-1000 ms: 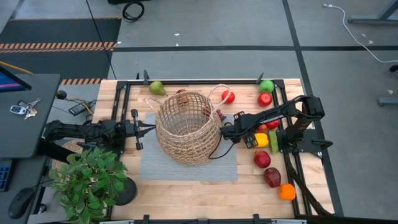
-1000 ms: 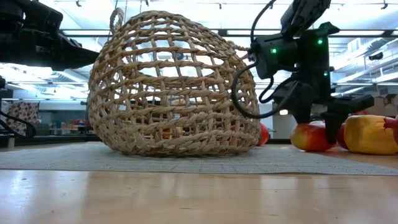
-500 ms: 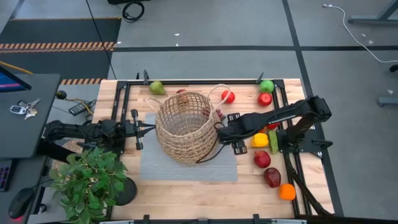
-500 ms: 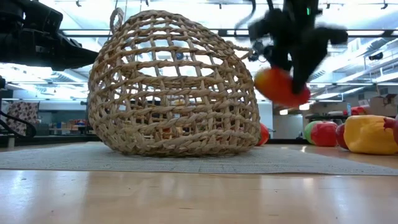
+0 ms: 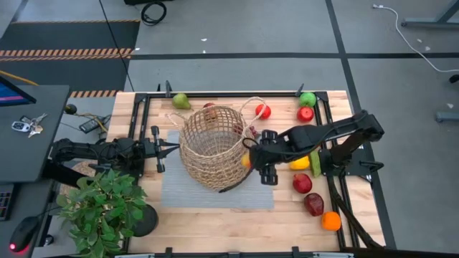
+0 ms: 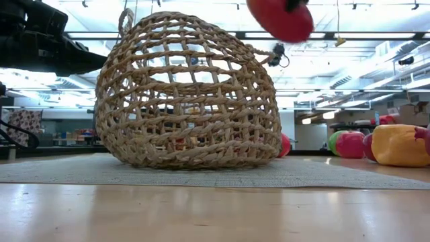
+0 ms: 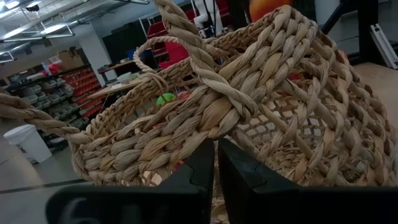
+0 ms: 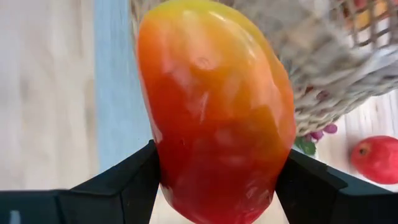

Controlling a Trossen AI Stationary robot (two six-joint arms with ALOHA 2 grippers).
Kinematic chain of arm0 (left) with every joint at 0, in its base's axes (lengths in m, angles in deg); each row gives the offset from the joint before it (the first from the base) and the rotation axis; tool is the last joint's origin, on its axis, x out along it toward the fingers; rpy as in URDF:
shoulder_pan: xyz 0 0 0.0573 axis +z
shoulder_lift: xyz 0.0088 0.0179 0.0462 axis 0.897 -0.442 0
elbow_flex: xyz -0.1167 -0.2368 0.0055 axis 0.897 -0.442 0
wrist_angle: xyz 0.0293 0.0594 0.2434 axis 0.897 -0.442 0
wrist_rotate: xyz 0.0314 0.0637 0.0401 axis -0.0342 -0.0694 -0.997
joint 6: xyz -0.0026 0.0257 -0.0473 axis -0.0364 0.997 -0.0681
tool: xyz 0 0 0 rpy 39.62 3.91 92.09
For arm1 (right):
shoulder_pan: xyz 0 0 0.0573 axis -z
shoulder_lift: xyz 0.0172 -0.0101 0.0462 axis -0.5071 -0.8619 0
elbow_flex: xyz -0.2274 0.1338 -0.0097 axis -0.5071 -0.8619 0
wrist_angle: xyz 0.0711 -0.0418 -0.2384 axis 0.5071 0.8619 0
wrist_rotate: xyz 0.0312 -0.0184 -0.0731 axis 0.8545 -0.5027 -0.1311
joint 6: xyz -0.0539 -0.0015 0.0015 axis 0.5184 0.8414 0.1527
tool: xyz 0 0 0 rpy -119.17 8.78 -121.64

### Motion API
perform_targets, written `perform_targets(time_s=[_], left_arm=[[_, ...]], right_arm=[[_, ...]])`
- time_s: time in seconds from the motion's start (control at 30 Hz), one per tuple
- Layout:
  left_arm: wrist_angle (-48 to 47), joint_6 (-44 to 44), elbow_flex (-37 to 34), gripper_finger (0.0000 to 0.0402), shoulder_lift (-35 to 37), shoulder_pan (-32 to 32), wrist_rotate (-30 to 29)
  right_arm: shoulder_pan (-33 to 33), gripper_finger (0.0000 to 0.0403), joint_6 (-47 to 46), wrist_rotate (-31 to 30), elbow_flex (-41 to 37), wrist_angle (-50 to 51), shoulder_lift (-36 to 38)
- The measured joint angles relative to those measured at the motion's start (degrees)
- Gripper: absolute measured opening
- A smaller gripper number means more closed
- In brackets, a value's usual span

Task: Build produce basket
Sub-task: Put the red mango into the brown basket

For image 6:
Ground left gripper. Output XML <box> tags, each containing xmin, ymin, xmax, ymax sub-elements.
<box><xmin>0</xmin><ymin>0</ymin><xmax>108</xmax><ymax>77</ymax></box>

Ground green apple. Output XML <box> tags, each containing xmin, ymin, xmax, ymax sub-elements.
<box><xmin>328</xmin><ymin>130</ymin><xmax>340</xmax><ymax>157</ymax></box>

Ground woven wicker basket with handles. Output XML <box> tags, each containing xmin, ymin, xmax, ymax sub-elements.
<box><xmin>95</xmin><ymin>7</ymin><xmax>284</xmax><ymax>170</ymax></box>

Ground dark red round fruit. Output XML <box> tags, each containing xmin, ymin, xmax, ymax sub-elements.
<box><xmin>361</xmin><ymin>133</ymin><xmax>378</xmax><ymax>162</ymax></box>

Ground yellow bell pepper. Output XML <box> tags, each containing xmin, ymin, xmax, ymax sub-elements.
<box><xmin>371</xmin><ymin>124</ymin><xmax>430</xmax><ymax>168</ymax></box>

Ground black hanging device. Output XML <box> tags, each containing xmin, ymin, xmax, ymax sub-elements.
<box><xmin>268</xmin><ymin>42</ymin><xmax>290</xmax><ymax>68</ymax></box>

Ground floral patterned cloth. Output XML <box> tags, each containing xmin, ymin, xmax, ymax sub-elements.
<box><xmin>5</xmin><ymin>110</ymin><xmax>43</xmax><ymax>147</ymax></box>

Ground black curved bar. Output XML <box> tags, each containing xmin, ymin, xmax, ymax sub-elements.
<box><xmin>0</xmin><ymin>119</ymin><xmax>40</xmax><ymax>149</ymax></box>

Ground grey woven placemat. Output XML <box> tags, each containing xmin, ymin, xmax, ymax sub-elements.
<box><xmin>0</xmin><ymin>153</ymin><xmax>430</xmax><ymax>191</ymax></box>

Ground red container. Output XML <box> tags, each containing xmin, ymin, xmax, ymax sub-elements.
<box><xmin>370</xmin><ymin>114</ymin><xmax>399</xmax><ymax>126</ymax></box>

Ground cardboard boxes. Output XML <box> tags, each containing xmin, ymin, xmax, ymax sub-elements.
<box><xmin>398</xmin><ymin>102</ymin><xmax>430</xmax><ymax>127</ymax></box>

